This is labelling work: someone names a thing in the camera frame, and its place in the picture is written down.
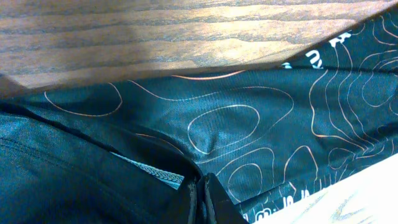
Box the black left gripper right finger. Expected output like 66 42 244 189
204 173 248 224

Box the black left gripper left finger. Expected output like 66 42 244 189
161 178 197 224

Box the black orange-patterned jersey shirt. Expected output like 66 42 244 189
1 8 397 223

